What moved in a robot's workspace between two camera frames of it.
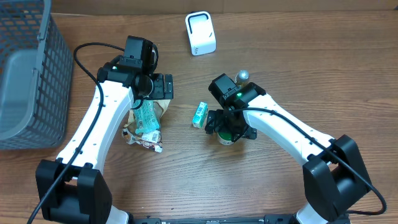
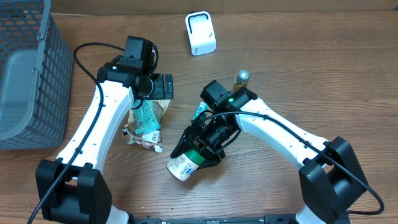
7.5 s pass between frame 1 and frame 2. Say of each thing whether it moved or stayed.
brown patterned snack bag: stayed
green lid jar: moved
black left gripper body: stayed
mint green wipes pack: stayed
